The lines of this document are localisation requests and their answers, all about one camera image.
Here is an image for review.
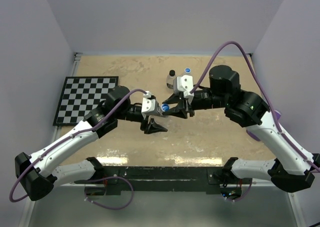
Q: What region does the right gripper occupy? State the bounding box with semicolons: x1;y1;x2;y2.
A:
162;88;228;118

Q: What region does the small clear plastic bottle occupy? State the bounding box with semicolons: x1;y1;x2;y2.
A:
166;73;177;90

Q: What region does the black bottle cap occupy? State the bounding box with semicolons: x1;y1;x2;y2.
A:
169;69;176;77

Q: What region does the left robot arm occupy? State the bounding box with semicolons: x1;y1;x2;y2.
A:
13;86;169;201

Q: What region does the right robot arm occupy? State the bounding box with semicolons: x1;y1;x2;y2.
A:
164;65;320;193

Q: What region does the purple object table edge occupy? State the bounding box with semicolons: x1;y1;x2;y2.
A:
246;110;282;143

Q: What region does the black white checkerboard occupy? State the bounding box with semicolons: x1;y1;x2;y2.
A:
63;76;119;126

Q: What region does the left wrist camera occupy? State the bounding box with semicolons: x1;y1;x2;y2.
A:
141;91;159;118

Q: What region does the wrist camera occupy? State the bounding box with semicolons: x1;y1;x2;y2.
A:
173;75;194;100
141;91;159;118

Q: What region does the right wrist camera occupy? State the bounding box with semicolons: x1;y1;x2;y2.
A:
173;75;194;100

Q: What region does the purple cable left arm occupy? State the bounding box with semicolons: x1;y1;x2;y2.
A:
9;88;148;202

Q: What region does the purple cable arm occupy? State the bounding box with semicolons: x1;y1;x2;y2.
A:
188;40;320;173
9;88;148;202

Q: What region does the purple cable loop front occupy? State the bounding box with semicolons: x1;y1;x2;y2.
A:
84;175;135;210

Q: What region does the aluminium rail left edge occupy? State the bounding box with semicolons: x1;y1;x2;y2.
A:
43;52;82;151

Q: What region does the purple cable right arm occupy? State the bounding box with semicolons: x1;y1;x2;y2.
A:
188;40;320;173

